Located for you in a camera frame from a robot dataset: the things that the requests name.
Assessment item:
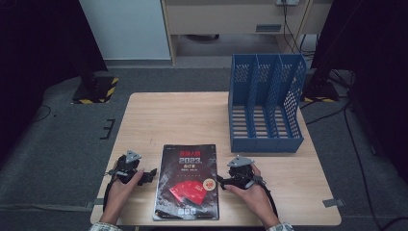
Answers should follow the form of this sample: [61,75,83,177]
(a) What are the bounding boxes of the black hanging cables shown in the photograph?
[281,3,317,59]

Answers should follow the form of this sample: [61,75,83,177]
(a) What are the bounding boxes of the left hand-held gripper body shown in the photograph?
[110,149,146,186]

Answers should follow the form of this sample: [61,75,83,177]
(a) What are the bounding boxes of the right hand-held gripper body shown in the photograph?
[226,154,267,191]

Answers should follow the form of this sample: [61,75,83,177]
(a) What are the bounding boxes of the person's right hand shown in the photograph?
[223,163,281,230]

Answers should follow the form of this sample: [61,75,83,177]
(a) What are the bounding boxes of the beige wooden desk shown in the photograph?
[160,0,335,66]

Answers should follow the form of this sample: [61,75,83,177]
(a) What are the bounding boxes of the long black floor cable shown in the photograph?
[299,95,408,231]

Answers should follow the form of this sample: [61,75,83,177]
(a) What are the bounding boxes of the black magazine with red print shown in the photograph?
[152,143,220,222]

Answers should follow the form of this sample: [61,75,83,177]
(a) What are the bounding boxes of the white cabinet panel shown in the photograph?
[78,0,172,62]

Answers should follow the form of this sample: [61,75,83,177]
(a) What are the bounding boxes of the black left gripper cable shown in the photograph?
[102,176,120,213]

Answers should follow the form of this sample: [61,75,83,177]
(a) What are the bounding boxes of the grey tape piece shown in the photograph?
[321,197,345,209]
[85,197,106,209]

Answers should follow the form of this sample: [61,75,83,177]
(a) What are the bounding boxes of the blue plastic file rack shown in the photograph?
[227,53,308,154]

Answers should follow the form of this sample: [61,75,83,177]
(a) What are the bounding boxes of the thin black floor cable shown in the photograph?
[31,103,53,123]

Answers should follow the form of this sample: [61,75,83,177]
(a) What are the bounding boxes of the person's left hand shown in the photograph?
[101,168,145,225]

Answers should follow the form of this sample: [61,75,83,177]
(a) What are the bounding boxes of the black curtain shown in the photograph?
[310,0,408,186]
[0,0,109,165]

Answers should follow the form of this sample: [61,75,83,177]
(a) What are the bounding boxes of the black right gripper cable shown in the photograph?
[252,178,279,219]

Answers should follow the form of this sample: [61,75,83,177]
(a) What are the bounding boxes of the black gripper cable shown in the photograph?
[102,176,120,213]
[252,178,279,219]

